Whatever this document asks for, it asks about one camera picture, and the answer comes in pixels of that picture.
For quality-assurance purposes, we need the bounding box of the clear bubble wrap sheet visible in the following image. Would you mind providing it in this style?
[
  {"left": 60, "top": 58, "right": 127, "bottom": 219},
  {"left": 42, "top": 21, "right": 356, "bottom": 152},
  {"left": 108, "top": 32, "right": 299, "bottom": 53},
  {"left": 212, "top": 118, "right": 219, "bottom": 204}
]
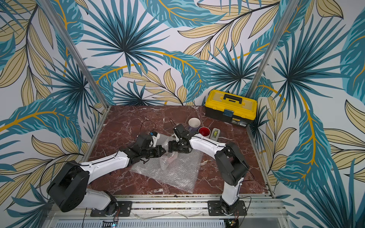
[{"left": 131, "top": 150, "right": 203, "bottom": 193}]

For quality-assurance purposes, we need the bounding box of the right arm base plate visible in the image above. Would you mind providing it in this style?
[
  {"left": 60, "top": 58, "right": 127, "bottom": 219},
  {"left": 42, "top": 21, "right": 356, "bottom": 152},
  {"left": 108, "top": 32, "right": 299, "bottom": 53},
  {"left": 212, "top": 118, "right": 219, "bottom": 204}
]
[{"left": 207, "top": 199, "right": 247, "bottom": 216}]

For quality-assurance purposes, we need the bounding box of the front aluminium rail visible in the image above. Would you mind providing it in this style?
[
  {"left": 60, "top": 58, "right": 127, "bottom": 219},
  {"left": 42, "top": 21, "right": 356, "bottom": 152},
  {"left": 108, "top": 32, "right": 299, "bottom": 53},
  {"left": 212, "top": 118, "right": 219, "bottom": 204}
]
[{"left": 43, "top": 195, "right": 291, "bottom": 228}]

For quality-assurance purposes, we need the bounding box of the white mug red inside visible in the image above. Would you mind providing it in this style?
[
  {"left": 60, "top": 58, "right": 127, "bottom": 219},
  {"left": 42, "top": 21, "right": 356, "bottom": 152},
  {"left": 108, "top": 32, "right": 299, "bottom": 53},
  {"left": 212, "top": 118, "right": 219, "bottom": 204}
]
[{"left": 198, "top": 126, "right": 211, "bottom": 138}]

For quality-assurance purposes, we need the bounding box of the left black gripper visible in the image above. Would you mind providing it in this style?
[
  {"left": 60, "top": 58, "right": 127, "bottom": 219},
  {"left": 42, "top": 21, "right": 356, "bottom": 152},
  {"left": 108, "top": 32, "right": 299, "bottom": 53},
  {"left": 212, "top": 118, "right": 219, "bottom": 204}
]
[{"left": 141, "top": 145, "right": 167, "bottom": 159}]

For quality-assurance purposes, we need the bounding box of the left aluminium frame post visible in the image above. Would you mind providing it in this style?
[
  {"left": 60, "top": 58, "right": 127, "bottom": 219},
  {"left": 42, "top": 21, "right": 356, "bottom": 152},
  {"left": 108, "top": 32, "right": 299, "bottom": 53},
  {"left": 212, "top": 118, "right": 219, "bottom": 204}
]
[{"left": 39, "top": 0, "right": 109, "bottom": 109}]

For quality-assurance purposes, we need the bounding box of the aluminium frame post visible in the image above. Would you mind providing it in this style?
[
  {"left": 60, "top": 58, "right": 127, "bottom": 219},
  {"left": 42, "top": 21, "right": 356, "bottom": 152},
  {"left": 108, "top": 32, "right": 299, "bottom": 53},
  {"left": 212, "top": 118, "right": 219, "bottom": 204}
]
[
  {"left": 246, "top": 0, "right": 299, "bottom": 98},
  {"left": 39, "top": 0, "right": 109, "bottom": 109}
]

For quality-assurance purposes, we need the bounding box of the yellow black toolbox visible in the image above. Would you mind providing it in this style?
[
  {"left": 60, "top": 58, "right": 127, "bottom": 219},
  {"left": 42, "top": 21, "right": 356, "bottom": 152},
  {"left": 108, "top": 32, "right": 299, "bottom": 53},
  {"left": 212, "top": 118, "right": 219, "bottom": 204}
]
[{"left": 204, "top": 90, "right": 258, "bottom": 127}]

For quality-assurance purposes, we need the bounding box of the small green white box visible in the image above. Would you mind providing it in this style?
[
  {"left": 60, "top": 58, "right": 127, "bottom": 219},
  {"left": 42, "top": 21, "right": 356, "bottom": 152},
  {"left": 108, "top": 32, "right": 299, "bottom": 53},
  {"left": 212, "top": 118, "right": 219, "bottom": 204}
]
[{"left": 210, "top": 128, "right": 221, "bottom": 142}]

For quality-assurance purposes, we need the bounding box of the lavender mug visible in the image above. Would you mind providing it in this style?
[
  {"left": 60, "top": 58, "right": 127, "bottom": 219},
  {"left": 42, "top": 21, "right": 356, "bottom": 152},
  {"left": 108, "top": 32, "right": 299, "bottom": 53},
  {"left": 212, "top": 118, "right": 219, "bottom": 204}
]
[{"left": 188, "top": 117, "right": 202, "bottom": 133}]

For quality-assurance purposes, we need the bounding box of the right aluminium frame post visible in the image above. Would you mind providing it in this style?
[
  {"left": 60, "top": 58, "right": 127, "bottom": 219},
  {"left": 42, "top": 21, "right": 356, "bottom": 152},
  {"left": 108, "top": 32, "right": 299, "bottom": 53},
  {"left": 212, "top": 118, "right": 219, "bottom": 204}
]
[{"left": 246, "top": 0, "right": 299, "bottom": 98}]

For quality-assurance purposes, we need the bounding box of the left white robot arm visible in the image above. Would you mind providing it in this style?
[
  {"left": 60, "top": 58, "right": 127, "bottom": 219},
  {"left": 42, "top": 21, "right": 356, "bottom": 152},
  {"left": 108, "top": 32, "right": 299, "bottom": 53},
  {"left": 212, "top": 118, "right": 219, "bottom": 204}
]
[{"left": 47, "top": 132, "right": 166, "bottom": 217}]

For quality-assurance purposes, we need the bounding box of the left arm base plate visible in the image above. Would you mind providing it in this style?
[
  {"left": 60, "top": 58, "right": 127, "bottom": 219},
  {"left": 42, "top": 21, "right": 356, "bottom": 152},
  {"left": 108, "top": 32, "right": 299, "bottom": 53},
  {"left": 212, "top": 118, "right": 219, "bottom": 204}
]
[{"left": 90, "top": 201, "right": 132, "bottom": 218}]

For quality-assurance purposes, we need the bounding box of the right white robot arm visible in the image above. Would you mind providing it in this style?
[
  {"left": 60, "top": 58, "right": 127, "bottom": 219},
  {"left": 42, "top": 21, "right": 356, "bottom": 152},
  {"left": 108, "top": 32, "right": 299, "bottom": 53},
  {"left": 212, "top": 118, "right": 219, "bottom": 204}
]
[{"left": 173, "top": 124, "right": 249, "bottom": 206}]

